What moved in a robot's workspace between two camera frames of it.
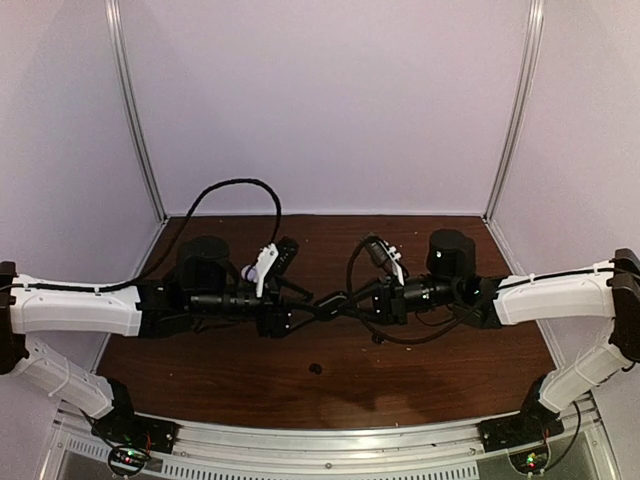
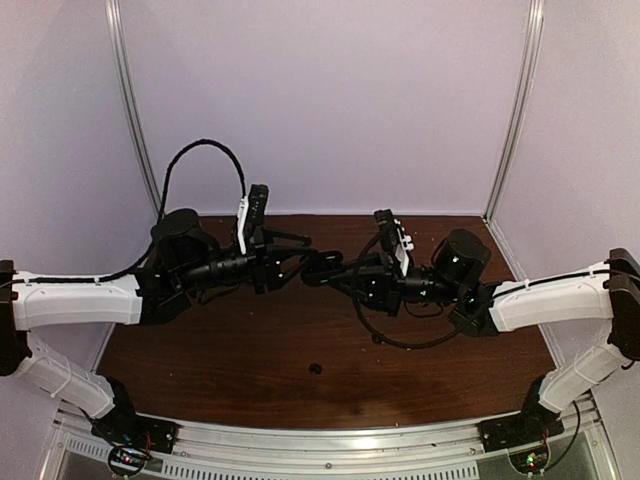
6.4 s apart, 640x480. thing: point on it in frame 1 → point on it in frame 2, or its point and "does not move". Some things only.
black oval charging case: x=327 y=307 → x=319 y=266
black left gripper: x=277 y=322 → x=267 y=271
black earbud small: x=316 y=368 does not move
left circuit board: x=127 y=460 does not move
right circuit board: x=531 y=461 does not move
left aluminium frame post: x=112 y=12 does not move
